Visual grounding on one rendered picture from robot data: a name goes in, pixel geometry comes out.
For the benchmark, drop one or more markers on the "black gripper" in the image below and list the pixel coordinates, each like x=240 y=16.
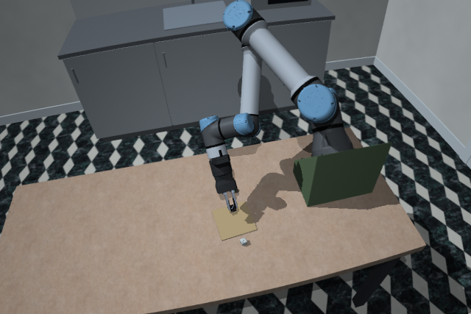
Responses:
x=222 y=172

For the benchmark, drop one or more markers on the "tan flat mat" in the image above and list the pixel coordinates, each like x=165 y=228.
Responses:
x=232 y=224

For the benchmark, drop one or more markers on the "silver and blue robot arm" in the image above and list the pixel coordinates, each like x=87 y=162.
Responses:
x=316 y=103

